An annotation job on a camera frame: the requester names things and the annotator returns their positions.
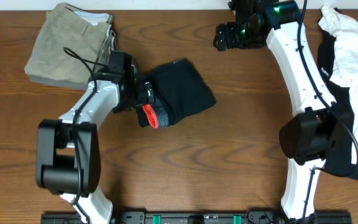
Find folded khaki trousers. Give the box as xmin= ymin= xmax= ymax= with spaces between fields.
xmin=24 ymin=3 xmax=113 ymax=71

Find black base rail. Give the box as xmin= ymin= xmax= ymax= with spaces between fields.
xmin=40 ymin=210 xmax=353 ymax=224

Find black garment under right arm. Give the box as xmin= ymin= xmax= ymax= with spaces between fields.
xmin=317 ymin=31 xmax=358 ymax=180

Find black leggings with red waistband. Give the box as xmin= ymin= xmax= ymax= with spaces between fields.
xmin=136 ymin=58 xmax=216 ymax=129

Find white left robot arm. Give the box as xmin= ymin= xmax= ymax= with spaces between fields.
xmin=35 ymin=72 xmax=155 ymax=223

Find folded grey trousers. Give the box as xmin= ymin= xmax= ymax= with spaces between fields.
xmin=25 ymin=30 xmax=117 ymax=90

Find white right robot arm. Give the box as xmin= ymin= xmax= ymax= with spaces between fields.
xmin=213 ymin=6 xmax=352 ymax=223

